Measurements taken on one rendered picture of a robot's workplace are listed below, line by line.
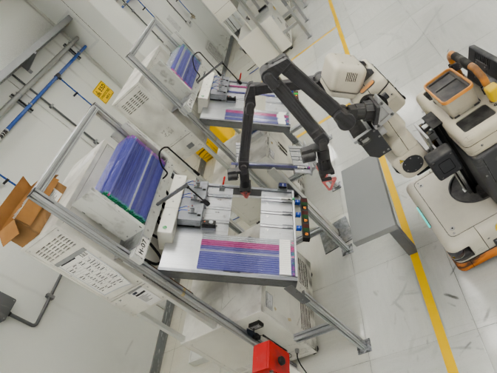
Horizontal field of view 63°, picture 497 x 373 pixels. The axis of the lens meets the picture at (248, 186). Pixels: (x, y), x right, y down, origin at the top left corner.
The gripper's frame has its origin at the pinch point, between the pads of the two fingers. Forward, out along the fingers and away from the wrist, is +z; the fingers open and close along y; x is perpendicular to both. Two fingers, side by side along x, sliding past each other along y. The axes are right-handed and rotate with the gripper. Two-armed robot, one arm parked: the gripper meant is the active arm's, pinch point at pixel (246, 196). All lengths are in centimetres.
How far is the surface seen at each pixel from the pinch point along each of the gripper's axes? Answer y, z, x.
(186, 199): 11.2, -8.5, -34.4
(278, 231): 25.5, 4.3, 19.4
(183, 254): 48, -2, -31
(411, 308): 49, 45, 95
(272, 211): 9.7, 3.7, 16.0
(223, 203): 6.2, 0.2, -13.5
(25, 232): 57, -30, -101
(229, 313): 53, 45, -10
